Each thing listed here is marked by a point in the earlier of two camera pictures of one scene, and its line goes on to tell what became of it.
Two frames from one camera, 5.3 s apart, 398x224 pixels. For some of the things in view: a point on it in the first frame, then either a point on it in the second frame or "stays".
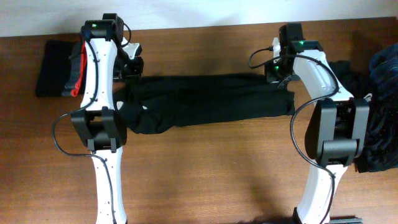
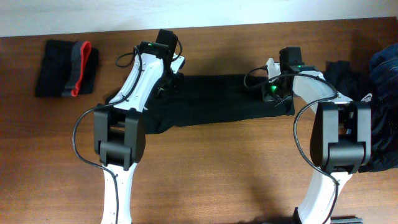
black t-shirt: x=154 y=103 stays
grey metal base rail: x=346 y=219 stays
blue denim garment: x=384 y=71 stays
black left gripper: x=137 y=70 → x=176 y=86
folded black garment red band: x=62 y=70 stays
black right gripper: x=273 y=77 → x=272 y=98
